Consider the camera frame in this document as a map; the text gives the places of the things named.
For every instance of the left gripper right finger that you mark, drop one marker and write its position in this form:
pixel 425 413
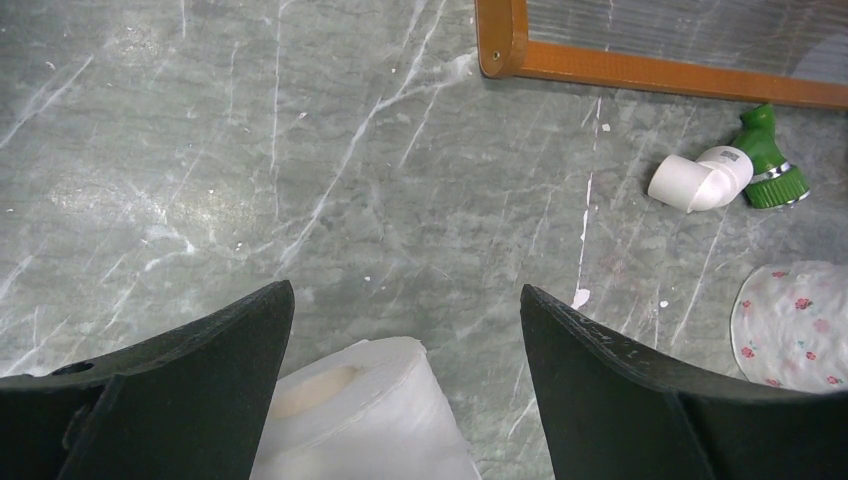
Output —
pixel 614 408

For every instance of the white plastic pipe fitting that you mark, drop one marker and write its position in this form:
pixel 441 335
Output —
pixel 713 180

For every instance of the green plastic pipe fitting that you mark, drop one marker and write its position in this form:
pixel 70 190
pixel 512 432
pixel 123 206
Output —
pixel 775 181

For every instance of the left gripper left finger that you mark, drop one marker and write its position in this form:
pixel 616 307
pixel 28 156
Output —
pixel 189 403

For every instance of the white floral paper roll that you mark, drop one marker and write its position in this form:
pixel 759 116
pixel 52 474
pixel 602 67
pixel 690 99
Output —
pixel 788 326

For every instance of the plain white paper roll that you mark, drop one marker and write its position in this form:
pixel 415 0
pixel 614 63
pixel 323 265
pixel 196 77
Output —
pixel 373 410

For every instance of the orange wooden shelf rack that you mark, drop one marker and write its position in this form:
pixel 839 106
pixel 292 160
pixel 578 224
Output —
pixel 505 50

